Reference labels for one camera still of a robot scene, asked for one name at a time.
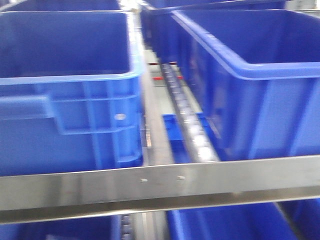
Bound roller track rail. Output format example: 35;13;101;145
160;63;220;163

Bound large blue bin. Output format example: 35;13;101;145
0;10;143;176
173;9;320;161

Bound large blue bin left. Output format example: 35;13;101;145
0;10;143;176

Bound large blue bin right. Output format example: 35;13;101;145
173;9;320;161

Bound steel shelf front rail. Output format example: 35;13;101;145
0;155;320;224

